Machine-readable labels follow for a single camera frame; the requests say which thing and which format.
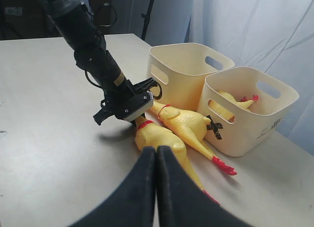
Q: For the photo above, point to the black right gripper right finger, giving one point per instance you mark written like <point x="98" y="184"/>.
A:
<point x="181" y="203"/>

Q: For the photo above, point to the black stand in background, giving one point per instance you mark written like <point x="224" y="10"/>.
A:
<point x="146" y="19"/>

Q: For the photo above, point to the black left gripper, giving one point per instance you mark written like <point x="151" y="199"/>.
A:
<point x="117" y="102"/>

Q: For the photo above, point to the whole rubber chicken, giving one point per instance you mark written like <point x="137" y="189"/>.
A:
<point x="151" y="134"/>
<point x="192" y="128"/>

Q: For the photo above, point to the cream bin marked O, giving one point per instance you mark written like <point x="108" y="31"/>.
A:
<point x="181" y="70"/>

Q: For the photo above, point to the cream bin marked X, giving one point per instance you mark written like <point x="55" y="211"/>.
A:
<point x="247" y="129"/>

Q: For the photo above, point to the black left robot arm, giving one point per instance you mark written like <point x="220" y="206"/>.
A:
<point x="91" y="55"/>

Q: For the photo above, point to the headless rubber chicken body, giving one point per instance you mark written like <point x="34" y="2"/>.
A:
<point x="244" y="103"/>

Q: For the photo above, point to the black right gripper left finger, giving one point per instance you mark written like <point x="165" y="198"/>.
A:
<point x="132" y="204"/>

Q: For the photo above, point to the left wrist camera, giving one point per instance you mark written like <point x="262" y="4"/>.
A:
<point x="135" y="100"/>

